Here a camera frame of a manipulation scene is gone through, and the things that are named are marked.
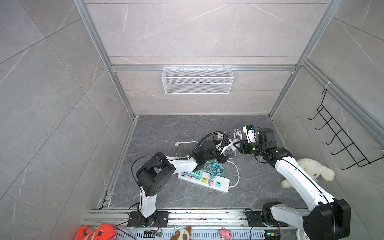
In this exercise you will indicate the white charger cube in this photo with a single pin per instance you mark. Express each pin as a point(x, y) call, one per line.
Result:
point(232, 147)

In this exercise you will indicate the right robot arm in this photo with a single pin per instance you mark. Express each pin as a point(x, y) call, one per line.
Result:
point(325, 218)

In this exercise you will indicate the brown white plush toy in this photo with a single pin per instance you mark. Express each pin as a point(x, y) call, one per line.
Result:
point(183, 234)

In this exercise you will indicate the black wall hook rack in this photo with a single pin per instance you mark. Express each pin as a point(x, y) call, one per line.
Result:
point(340, 134)

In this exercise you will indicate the pink plush toy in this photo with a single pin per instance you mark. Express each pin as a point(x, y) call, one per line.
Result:
point(225, 234)

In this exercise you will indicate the white wire mesh basket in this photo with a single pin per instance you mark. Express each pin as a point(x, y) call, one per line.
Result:
point(198, 80)

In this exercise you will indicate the white plush dog toy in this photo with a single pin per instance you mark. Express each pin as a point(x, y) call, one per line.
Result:
point(314, 169)

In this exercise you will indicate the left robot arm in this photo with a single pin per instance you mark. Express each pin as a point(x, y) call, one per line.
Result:
point(158, 170)

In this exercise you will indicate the white multicolour power strip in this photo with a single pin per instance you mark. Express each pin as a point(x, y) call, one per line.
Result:
point(218, 183)

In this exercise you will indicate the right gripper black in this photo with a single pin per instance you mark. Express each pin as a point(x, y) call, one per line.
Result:
point(244, 145)

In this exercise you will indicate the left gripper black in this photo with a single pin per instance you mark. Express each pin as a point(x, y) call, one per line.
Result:
point(224, 158)

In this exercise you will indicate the red plush toy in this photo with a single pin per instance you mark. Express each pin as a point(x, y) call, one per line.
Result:
point(102, 232)

